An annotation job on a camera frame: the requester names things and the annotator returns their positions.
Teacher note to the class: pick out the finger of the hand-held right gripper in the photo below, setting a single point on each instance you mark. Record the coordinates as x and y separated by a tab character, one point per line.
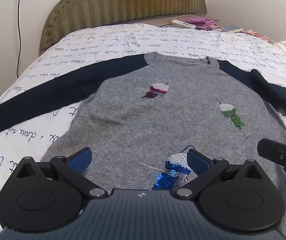
272	150

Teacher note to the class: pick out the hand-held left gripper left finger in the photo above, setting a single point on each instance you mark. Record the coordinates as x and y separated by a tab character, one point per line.
81	159

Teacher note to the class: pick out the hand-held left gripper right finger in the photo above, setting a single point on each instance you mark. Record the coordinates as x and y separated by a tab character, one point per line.
197	160

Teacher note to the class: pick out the grey sweater with navy sleeves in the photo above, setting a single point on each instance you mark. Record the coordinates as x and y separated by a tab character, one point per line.
138	120

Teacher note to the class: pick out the red floral cloth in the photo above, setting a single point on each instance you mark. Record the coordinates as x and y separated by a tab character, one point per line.
257	35

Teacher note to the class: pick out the white script-print blanket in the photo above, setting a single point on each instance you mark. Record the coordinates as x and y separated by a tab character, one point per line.
103	42

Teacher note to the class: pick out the white power strip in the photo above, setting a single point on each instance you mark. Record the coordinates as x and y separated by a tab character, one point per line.
182	24

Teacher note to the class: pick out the purple cloth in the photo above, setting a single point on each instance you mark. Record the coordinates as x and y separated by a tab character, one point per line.
205	23

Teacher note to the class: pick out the brown bed sheet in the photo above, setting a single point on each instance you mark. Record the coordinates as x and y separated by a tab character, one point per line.
158	21

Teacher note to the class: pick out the olive padded headboard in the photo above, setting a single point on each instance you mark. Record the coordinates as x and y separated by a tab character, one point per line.
113	2

